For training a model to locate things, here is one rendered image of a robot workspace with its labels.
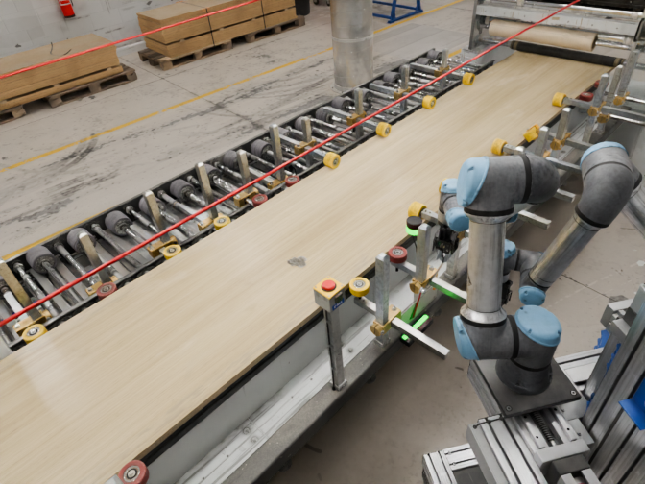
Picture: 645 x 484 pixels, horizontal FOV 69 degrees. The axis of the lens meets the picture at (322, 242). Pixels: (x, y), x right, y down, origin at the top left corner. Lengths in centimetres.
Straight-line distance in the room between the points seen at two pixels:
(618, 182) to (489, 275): 41
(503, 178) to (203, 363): 115
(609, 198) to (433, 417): 155
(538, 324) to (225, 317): 110
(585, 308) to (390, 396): 134
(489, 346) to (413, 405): 136
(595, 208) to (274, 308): 113
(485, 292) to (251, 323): 91
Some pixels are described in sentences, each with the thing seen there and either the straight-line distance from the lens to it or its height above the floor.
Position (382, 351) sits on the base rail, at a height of 70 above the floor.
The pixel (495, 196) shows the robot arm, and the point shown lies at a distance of 115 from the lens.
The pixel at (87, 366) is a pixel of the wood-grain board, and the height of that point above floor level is 90.
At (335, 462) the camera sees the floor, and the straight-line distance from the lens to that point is 246.
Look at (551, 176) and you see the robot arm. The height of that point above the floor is 162.
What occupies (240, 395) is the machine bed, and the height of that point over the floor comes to 77.
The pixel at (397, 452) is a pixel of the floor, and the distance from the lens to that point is 248.
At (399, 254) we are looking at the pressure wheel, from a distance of 200.
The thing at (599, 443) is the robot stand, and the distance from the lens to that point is 156.
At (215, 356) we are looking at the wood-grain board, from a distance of 173.
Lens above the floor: 223
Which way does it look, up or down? 40 degrees down
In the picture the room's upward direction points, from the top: 6 degrees counter-clockwise
